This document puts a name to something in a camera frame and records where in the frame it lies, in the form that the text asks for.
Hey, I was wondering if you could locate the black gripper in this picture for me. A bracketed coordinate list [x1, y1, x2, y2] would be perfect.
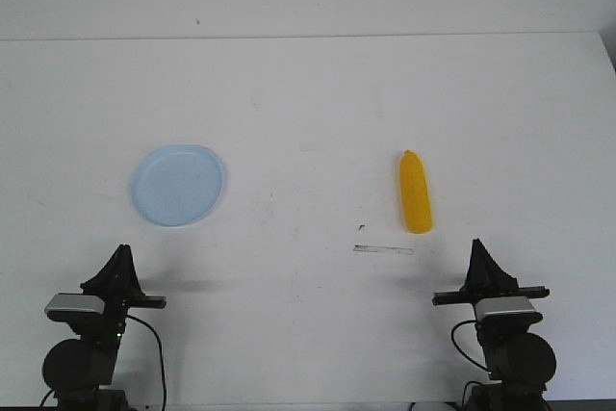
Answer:
[432, 239, 550, 334]
[79, 244, 167, 348]

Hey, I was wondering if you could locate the horizontal clear tape strip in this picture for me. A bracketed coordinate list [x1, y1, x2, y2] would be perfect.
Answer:
[353, 244, 414, 255]

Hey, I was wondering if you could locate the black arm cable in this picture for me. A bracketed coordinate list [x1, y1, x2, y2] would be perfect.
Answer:
[450, 318, 488, 373]
[38, 315, 167, 408]

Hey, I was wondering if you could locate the yellow corn cob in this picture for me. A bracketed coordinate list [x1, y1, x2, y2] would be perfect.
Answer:
[398, 150, 433, 234]

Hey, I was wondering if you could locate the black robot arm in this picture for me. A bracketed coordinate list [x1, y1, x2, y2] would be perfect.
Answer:
[41, 244, 167, 410]
[432, 238, 557, 410]

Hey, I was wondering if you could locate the light blue round plate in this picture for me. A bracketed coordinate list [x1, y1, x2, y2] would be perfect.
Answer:
[130, 144, 225, 227]

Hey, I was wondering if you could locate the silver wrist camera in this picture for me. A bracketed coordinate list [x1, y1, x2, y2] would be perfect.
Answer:
[474, 295, 543, 324]
[44, 293, 106, 322]

